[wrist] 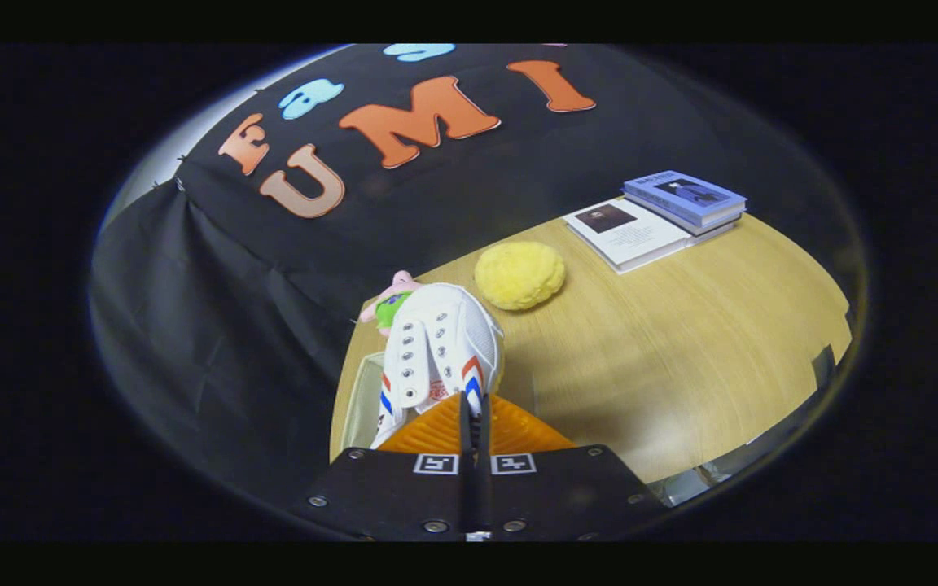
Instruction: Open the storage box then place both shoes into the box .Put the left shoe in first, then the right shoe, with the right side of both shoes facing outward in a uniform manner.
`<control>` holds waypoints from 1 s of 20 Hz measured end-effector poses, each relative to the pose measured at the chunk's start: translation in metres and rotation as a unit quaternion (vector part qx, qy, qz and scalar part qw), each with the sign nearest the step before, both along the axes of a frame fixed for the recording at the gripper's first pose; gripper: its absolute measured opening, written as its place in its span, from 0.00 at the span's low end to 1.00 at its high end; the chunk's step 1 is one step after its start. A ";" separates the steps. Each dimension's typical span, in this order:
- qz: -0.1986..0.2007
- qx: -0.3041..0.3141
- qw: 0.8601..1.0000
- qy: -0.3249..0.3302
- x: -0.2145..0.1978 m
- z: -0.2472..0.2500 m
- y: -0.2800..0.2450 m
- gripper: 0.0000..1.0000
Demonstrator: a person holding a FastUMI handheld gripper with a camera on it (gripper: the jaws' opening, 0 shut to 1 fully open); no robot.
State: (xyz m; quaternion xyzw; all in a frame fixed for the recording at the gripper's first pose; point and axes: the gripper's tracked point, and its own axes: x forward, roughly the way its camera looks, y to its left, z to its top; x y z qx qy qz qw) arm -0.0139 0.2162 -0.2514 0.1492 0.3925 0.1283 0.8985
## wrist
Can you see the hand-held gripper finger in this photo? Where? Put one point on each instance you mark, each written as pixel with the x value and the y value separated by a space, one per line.
pixel 466 488
pixel 485 488

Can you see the white striped sneaker shoe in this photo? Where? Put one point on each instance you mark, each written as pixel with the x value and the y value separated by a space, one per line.
pixel 444 342

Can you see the pink and green plush toy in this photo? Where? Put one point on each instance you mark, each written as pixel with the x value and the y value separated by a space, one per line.
pixel 392 305

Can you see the yellow round plush cushion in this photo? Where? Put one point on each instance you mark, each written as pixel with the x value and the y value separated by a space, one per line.
pixel 519 275

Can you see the white book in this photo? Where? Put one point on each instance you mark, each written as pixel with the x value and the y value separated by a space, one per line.
pixel 632 236

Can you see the black backdrop cloth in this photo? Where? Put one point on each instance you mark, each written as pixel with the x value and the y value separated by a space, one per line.
pixel 216 309

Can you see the blue book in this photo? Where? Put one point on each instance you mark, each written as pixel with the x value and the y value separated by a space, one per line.
pixel 685 198

